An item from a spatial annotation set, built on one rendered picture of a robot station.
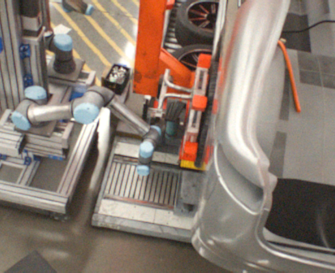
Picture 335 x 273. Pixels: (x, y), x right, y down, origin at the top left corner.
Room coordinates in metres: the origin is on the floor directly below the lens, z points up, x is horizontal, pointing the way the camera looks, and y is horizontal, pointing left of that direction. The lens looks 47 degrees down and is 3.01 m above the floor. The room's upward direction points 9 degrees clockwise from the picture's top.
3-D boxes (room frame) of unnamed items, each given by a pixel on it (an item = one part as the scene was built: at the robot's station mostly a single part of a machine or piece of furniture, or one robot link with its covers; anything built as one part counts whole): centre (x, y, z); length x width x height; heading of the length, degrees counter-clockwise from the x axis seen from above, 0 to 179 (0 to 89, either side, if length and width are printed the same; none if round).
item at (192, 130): (2.21, -0.14, 0.85); 0.54 x 0.07 x 0.54; 179
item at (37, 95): (1.98, 0.77, 0.98); 0.13 x 0.12 x 0.14; 171
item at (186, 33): (3.82, -0.24, 0.39); 0.66 x 0.66 x 0.24
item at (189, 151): (1.90, -0.14, 0.85); 0.09 x 0.08 x 0.07; 179
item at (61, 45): (2.48, 0.74, 0.98); 0.13 x 0.12 x 0.14; 72
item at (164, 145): (2.52, -0.06, 0.26); 0.42 x 0.18 x 0.35; 89
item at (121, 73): (2.79, 0.43, 0.51); 0.20 x 0.14 x 0.13; 170
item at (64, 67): (2.48, 0.73, 0.87); 0.15 x 0.15 x 0.10
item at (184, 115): (2.21, -0.07, 0.85); 0.21 x 0.14 x 0.14; 89
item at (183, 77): (2.72, -0.12, 0.69); 0.52 x 0.17 x 0.35; 89
